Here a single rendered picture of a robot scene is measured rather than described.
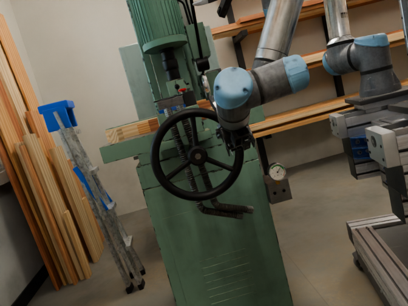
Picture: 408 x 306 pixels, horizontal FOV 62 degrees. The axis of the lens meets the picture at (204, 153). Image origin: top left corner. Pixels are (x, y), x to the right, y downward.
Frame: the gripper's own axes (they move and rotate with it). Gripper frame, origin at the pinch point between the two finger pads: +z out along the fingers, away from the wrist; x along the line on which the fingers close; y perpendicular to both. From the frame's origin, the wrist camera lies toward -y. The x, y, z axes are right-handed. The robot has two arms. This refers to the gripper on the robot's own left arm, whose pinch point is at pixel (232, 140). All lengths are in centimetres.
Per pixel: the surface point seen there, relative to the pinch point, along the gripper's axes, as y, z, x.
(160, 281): 23, 120, -58
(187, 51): -60, 33, 0
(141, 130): -28.1, 28.5, -28.6
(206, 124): -15.9, 18.1, -4.3
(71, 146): -56, 71, -74
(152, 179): -5.4, 23.4, -29.5
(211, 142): -10.2, 21.3, -4.8
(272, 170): 6.8, 24.1, 11.9
